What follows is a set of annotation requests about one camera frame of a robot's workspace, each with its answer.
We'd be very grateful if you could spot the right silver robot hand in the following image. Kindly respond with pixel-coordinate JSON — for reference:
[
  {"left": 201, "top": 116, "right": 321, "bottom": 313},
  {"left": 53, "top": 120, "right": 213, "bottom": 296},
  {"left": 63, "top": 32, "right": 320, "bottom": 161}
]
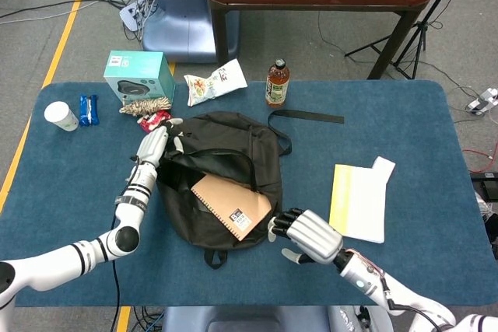
[{"left": 267, "top": 208, "right": 344, "bottom": 265}]

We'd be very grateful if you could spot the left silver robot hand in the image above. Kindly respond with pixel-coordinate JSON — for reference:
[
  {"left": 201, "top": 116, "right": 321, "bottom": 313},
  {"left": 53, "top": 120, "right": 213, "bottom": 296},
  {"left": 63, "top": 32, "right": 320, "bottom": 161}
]
[{"left": 135, "top": 117, "right": 184, "bottom": 166}]

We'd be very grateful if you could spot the black backpack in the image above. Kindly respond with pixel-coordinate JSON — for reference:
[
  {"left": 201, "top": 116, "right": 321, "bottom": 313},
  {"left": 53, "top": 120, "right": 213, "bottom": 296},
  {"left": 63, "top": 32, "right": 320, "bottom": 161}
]
[{"left": 155, "top": 109, "right": 345, "bottom": 270}]

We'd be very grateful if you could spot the brown spiral notebook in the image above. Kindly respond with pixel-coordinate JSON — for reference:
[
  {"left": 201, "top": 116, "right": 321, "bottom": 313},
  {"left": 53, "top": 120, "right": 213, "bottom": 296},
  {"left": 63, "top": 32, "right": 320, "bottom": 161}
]
[{"left": 190, "top": 174, "right": 272, "bottom": 243}]

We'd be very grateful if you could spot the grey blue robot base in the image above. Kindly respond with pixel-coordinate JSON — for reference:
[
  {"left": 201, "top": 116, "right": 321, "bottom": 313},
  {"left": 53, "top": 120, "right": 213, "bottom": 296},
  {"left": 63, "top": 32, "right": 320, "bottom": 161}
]
[{"left": 161, "top": 306, "right": 394, "bottom": 332}]

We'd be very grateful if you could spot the white snack bag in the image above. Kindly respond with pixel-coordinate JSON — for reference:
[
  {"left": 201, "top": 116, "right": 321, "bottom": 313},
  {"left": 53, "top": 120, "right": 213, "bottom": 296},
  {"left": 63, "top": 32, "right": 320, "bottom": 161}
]
[{"left": 183, "top": 58, "right": 249, "bottom": 107}]

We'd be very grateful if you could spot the red and white snack packet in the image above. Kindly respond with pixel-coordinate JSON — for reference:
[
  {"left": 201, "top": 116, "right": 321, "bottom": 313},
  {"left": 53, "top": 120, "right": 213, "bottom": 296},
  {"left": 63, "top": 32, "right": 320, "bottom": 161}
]
[{"left": 138, "top": 110, "right": 173, "bottom": 134}]

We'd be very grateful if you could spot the yellow and white book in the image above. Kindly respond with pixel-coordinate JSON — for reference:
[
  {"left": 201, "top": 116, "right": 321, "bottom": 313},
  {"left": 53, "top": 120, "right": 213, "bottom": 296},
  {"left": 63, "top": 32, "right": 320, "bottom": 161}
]
[{"left": 328, "top": 163, "right": 388, "bottom": 245}]

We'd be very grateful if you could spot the teal speaker box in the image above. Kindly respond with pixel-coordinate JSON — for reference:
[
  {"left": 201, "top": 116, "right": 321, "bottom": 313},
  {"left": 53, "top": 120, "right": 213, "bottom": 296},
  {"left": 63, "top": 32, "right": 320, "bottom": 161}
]
[{"left": 103, "top": 50, "right": 177, "bottom": 107}]

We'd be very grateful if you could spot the blue cookie packet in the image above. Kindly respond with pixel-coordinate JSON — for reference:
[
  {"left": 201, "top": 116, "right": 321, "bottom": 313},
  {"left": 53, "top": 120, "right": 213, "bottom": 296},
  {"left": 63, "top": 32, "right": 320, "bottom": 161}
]
[{"left": 79, "top": 94, "right": 100, "bottom": 128}]

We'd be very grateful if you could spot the blue table mat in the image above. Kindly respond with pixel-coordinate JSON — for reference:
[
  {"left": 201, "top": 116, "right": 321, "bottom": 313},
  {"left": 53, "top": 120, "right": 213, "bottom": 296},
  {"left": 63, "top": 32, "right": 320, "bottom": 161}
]
[{"left": 0, "top": 79, "right": 494, "bottom": 308}]

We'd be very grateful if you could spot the white paper slip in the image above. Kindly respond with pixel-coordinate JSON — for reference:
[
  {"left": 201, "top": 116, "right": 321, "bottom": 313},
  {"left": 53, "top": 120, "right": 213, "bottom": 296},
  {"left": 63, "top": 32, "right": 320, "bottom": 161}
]
[{"left": 371, "top": 156, "right": 397, "bottom": 186}]

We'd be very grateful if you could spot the white paper cup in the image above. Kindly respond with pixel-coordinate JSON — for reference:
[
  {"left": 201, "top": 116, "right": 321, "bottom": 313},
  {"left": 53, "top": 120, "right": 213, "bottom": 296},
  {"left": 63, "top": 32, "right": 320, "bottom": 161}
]
[{"left": 44, "top": 101, "right": 80, "bottom": 132}]

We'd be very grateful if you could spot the white power strip with plugs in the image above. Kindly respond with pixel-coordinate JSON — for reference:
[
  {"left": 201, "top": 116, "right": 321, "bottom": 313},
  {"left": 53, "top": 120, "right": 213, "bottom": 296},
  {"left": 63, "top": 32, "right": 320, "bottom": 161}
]
[{"left": 118, "top": 1, "right": 148, "bottom": 32}]

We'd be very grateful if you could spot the brown tea bottle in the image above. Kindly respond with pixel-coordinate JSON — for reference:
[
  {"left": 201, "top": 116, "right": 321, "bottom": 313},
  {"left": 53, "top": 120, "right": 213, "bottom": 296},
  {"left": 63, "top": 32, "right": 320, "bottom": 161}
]
[{"left": 265, "top": 58, "right": 291, "bottom": 109}]

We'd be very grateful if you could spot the blue machine base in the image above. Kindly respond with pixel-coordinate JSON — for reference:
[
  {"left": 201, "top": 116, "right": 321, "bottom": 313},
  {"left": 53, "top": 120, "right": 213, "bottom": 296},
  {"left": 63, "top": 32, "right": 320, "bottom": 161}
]
[{"left": 142, "top": 0, "right": 240, "bottom": 64}]

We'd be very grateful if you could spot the black tripod stand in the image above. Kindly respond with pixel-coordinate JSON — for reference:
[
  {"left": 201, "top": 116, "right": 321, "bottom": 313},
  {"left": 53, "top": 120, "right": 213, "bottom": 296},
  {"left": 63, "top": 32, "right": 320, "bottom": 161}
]
[{"left": 344, "top": 0, "right": 472, "bottom": 80}]

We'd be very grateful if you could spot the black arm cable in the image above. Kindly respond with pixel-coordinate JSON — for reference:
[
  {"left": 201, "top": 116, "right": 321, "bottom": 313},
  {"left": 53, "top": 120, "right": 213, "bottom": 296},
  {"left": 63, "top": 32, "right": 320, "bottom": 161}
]
[{"left": 110, "top": 258, "right": 122, "bottom": 332}]

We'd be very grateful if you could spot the red floor cable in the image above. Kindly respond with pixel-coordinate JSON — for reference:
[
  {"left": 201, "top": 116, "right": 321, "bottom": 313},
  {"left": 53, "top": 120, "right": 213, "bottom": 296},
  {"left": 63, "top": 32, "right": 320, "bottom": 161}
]
[{"left": 462, "top": 148, "right": 498, "bottom": 173}]

